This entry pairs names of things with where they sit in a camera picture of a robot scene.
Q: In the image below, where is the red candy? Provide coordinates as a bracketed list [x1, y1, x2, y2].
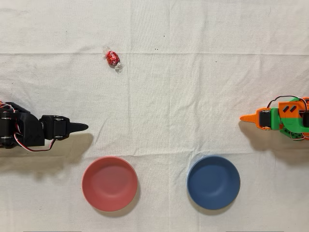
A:
[103, 45, 124, 73]

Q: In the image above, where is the red bowl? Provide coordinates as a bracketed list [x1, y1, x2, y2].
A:
[81, 156, 139, 213]

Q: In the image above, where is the blue bowl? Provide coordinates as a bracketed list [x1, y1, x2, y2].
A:
[186, 155, 241, 210]

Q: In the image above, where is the white cloth table cover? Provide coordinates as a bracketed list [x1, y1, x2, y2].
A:
[0, 0, 309, 232]

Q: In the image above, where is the orange arm servo cable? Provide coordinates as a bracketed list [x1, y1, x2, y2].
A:
[266, 95, 309, 109]

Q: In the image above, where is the black gripper servo cable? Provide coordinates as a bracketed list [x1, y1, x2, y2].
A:
[14, 118, 56, 153]

